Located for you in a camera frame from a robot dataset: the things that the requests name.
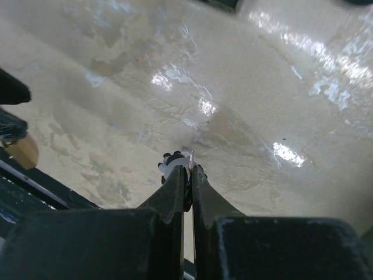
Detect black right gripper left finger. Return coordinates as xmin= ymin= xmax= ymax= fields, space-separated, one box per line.
xmin=1 ymin=166 xmax=187 ymax=279

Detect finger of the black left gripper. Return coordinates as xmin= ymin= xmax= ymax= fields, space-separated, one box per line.
xmin=0 ymin=108 xmax=28 ymax=142
xmin=0 ymin=69 xmax=31 ymax=104

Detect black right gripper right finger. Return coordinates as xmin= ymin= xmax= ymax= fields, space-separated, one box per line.
xmin=191 ymin=166 xmax=372 ymax=279

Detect small brass padlock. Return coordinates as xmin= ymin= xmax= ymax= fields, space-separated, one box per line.
xmin=1 ymin=134 xmax=39 ymax=170

